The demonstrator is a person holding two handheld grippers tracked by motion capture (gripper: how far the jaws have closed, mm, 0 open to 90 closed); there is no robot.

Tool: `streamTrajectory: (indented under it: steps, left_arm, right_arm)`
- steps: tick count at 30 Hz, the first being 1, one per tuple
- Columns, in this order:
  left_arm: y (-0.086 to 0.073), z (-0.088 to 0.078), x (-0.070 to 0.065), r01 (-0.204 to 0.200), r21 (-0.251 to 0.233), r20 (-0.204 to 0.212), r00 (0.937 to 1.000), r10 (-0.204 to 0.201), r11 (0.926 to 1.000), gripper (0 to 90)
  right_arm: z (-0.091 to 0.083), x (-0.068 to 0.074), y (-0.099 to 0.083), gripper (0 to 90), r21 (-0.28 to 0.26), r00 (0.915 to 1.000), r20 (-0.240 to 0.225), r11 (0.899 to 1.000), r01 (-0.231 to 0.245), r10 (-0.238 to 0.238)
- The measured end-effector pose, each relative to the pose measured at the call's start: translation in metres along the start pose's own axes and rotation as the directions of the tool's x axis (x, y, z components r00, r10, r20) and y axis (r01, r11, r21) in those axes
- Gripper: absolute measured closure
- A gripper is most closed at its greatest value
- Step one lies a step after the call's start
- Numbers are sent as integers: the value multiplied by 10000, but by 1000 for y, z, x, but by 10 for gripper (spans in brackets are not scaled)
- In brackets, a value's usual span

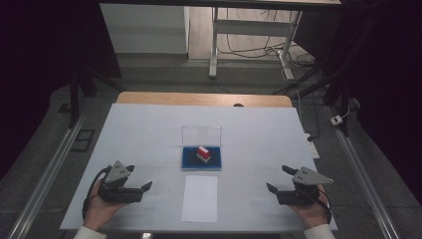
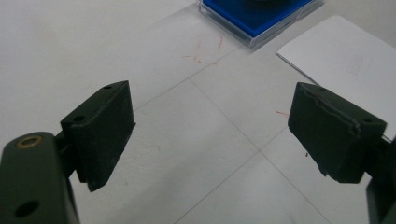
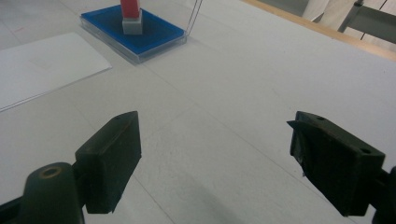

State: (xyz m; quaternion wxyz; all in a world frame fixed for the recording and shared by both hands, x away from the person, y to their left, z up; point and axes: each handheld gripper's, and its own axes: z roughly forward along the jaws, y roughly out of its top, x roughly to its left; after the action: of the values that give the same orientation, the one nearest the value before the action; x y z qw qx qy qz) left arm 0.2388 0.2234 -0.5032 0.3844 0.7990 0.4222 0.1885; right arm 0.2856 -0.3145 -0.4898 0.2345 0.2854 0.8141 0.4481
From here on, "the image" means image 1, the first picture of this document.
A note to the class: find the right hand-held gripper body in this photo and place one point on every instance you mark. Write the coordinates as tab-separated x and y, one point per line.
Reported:
300	195

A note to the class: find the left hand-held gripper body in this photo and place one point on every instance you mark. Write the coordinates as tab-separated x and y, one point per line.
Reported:
116	194

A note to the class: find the blue ink pad clear-lid box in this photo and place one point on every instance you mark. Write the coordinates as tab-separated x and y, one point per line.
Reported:
190	161

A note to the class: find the white paper sheet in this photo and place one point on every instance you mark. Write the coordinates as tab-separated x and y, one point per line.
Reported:
199	202

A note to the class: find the red and white stamp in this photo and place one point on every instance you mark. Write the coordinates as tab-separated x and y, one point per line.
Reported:
203	152

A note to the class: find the person's right hand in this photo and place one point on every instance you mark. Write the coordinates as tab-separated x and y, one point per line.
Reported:
310	214

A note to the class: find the person's left hand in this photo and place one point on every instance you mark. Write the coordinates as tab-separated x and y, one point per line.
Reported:
99	212

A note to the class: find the white table cover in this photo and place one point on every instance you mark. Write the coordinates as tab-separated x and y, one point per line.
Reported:
149	132

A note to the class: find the small white adapter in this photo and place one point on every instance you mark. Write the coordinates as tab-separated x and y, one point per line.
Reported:
336	120

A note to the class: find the dark round table grommet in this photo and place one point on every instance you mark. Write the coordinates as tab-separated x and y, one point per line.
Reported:
238	105

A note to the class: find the black metal stand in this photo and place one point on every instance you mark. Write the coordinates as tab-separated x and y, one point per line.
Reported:
75	99

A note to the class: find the wooden table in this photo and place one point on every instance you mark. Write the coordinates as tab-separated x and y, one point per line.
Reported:
199	99

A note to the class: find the dark curtain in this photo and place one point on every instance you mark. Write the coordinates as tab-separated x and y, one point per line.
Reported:
391	83
40	66

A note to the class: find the white cabinet panel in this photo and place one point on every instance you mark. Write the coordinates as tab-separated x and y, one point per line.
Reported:
142	28

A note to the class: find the black floor frame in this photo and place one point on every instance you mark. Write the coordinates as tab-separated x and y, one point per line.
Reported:
83	140

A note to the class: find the metal floor rail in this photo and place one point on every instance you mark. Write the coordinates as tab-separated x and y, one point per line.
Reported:
49	172
361	172

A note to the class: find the white desk frame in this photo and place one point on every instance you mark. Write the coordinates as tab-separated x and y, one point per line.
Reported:
252	27

